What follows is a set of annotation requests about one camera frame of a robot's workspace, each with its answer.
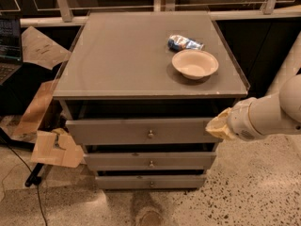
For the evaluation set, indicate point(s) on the white paper bowl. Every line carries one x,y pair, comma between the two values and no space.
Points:
195,64

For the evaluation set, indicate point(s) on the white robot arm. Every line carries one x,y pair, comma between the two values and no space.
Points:
278,112

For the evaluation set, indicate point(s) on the metal window railing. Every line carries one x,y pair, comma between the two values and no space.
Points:
75,12

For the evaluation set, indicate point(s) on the blue snack bag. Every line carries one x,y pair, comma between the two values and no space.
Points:
179,43

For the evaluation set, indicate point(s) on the light wooden block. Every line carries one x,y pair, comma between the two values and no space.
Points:
57,148

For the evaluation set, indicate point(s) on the brown cardboard sheet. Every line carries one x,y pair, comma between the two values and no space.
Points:
39,49

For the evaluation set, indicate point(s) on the grey middle drawer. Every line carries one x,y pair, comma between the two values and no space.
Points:
150,161

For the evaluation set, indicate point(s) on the grey drawer cabinet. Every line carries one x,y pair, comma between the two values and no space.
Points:
121,68

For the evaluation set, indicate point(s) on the grey drawer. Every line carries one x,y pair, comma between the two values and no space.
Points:
150,161
140,131
150,181

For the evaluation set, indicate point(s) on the open laptop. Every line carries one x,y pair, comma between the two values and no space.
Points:
11,51

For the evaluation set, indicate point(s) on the grey bottom drawer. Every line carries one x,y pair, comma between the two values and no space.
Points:
150,181

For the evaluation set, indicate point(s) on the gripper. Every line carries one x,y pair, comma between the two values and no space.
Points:
241,121

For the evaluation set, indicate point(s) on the grey top drawer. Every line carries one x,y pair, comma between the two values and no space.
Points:
140,131

